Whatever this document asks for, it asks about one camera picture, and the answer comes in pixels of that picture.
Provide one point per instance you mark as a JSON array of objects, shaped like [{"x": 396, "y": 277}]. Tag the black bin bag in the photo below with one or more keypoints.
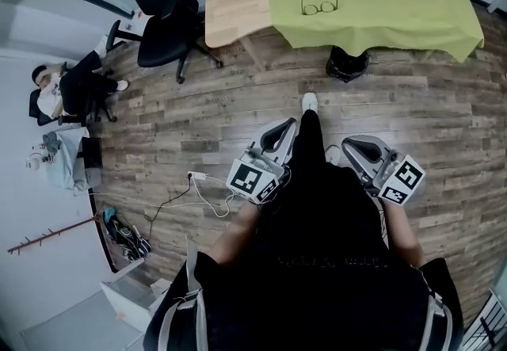
[{"x": 348, "y": 64}]

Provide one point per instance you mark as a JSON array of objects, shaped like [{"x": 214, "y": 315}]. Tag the person's white shoe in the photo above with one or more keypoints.
[
  {"x": 310, "y": 101},
  {"x": 333, "y": 155}
]

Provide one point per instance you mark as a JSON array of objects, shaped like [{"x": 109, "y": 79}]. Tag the cloth-covered side table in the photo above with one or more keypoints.
[{"x": 65, "y": 165}]

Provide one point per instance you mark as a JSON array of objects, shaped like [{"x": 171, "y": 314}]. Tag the white power strip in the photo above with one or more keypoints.
[{"x": 196, "y": 175}]

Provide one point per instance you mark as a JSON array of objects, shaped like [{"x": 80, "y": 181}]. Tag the white storage box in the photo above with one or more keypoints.
[{"x": 130, "y": 298}]

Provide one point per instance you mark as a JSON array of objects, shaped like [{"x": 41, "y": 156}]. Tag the brown wooden coat rack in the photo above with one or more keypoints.
[{"x": 51, "y": 233}]

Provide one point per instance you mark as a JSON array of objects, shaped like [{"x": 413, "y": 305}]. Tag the person's black trouser leg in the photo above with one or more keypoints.
[{"x": 309, "y": 143}]

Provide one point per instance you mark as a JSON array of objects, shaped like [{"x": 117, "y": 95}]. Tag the black flat panel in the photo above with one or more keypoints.
[{"x": 92, "y": 157}]

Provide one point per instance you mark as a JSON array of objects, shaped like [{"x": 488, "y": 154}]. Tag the dark bag with shoes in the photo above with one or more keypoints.
[{"x": 126, "y": 236}]

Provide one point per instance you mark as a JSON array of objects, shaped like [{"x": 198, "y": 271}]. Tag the black swivel chair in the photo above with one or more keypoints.
[{"x": 37, "y": 113}]

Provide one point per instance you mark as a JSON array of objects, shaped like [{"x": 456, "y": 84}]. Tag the person's black shirt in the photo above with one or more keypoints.
[{"x": 317, "y": 282}]

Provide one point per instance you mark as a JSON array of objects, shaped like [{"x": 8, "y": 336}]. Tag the green tablecloth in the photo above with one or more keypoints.
[{"x": 380, "y": 4}]

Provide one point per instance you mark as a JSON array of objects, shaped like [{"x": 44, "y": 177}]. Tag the person's right forearm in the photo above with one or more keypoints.
[{"x": 402, "y": 230}]

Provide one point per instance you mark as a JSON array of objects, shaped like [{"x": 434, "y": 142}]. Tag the black office chair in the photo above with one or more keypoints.
[{"x": 166, "y": 32}]

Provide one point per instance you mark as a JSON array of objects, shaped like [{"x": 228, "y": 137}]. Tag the person's left forearm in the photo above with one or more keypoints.
[{"x": 235, "y": 232}]

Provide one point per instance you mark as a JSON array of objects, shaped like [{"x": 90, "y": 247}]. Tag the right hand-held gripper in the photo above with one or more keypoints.
[{"x": 392, "y": 179}]

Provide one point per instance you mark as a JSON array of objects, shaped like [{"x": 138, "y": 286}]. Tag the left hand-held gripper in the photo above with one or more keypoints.
[{"x": 253, "y": 177}]

